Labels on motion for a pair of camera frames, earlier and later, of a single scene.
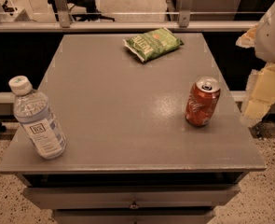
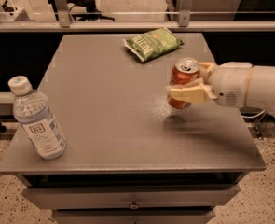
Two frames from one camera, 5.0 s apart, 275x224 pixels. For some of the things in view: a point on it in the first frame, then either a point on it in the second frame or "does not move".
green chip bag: x=149 y=44 does not move
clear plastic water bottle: x=32 y=111 does not move
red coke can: x=203 y=98 -> x=185 y=69
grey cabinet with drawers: x=131 y=157 does not move
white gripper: x=271 y=37 -> x=229 y=84
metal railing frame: x=61 y=19 does not move
